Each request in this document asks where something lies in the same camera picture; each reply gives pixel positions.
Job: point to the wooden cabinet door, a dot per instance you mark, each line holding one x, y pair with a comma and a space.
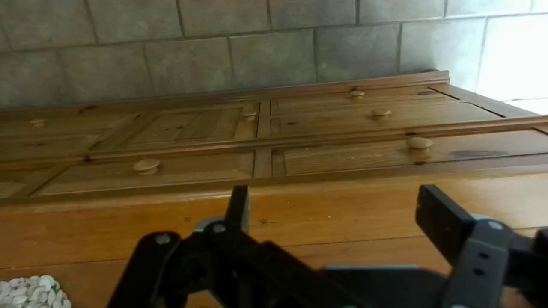
188, 126
64, 137

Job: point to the wide wooden drawer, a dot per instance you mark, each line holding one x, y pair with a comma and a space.
197, 171
342, 156
317, 102
428, 117

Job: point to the heap of white pebbles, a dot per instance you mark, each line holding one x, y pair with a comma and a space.
32, 293

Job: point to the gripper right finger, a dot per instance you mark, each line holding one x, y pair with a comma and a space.
483, 256

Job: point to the wooden pine cabinet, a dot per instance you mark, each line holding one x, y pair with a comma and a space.
325, 214

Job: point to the round wooden door knob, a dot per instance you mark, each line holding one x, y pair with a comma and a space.
248, 113

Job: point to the round wooden drawer knob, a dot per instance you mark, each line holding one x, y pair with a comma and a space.
357, 94
146, 165
419, 143
380, 113

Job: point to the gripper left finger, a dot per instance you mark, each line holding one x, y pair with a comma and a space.
239, 265

